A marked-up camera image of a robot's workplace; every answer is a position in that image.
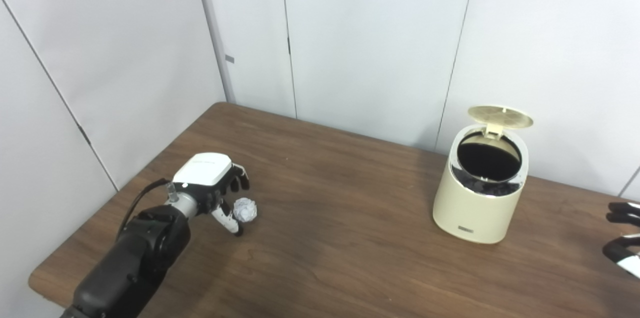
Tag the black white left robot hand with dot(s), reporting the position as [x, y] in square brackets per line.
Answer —
[205, 170]

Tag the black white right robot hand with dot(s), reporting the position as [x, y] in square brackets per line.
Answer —
[627, 213]

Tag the white paper ball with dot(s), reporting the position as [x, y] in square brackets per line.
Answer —
[245, 209]

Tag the cream-colored trash bin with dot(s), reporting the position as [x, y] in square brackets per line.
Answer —
[475, 213]

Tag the cream round bin lid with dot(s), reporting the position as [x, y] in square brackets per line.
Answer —
[500, 115]

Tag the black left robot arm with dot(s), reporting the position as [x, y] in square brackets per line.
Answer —
[125, 268]

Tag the black bin liner bag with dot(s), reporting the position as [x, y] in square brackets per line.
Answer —
[487, 160]

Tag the black door hinge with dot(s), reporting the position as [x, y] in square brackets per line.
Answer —
[84, 135]
[288, 45]
[455, 62]

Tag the grey wall corner trim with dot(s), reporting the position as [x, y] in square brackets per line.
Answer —
[212, 33]

